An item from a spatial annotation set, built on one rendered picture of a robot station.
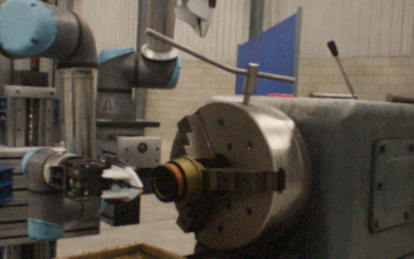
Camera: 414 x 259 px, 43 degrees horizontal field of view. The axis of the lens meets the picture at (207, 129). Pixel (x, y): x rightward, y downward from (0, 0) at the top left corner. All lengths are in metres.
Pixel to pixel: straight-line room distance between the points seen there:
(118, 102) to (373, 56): 10.82
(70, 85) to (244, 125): 0.42
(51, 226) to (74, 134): 0.22
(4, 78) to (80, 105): 0.55
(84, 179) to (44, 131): 0.74
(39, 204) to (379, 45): 11.46
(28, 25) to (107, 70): 0.61
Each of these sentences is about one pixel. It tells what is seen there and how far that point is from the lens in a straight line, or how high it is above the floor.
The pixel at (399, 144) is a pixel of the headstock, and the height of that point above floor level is 1.15.
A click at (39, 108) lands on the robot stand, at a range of 1.72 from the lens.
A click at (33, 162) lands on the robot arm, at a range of 1.16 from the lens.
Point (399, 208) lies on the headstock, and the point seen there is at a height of 1.00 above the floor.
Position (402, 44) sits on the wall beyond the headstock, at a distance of 12.12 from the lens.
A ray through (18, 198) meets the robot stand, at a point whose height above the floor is 0.93.
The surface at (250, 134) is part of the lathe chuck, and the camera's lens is 1.06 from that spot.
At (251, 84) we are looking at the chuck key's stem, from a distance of 1.11.
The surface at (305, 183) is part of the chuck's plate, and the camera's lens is 1.10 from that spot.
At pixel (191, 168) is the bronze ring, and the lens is 1.03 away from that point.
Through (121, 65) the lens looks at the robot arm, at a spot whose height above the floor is 1.33.
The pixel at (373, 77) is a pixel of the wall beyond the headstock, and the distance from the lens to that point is 12.26.
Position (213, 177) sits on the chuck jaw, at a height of 1.09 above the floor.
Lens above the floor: 1.23
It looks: 3 degrees down
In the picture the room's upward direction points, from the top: 3 degrees clockwise
